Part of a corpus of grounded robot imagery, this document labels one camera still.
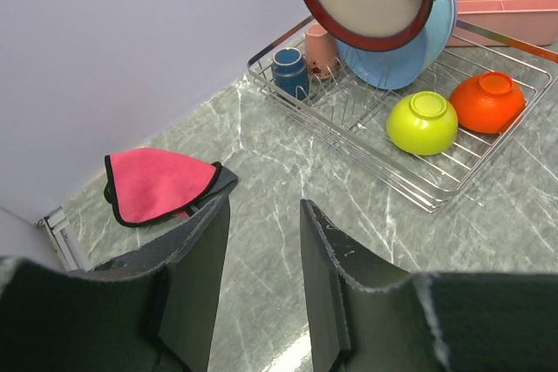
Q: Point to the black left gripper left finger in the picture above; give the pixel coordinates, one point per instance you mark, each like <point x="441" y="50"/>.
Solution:
<point x="152" y="309"/>

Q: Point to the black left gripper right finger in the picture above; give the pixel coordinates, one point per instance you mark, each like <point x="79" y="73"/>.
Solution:
<point x="366" y="314"/>

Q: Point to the pink compartment tray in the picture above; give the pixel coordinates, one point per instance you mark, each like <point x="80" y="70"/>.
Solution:
<point x="531" y="21"/>

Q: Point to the blue plate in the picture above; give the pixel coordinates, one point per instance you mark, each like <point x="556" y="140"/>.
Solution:
<point x="393" y="70"/>

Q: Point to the pink mug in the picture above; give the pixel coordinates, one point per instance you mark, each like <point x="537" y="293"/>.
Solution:
<point x="320" y="52"/>

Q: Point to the orange bowl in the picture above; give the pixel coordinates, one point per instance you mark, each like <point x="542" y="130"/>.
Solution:
<point x="488" y="102"/>

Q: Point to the yellow-green bowl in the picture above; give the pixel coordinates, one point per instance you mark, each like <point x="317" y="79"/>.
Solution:
<point x="423" y="123"/>

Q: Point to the wire dish rack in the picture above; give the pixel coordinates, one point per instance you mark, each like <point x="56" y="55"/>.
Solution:
<point x="351" y="115"/>

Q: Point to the dark blue mug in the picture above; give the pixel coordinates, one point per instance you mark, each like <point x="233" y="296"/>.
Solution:
<point x="290" y="72"/>

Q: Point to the pink cloth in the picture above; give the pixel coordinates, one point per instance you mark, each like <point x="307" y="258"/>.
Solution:
<point x="148" y="185"/>

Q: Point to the dark grey cloth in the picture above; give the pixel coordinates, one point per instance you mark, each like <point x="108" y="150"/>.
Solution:
<point x="224" y="183"/>

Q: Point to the aluminium rail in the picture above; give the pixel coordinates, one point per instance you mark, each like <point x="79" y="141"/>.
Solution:
<point x="65" y="242"/>

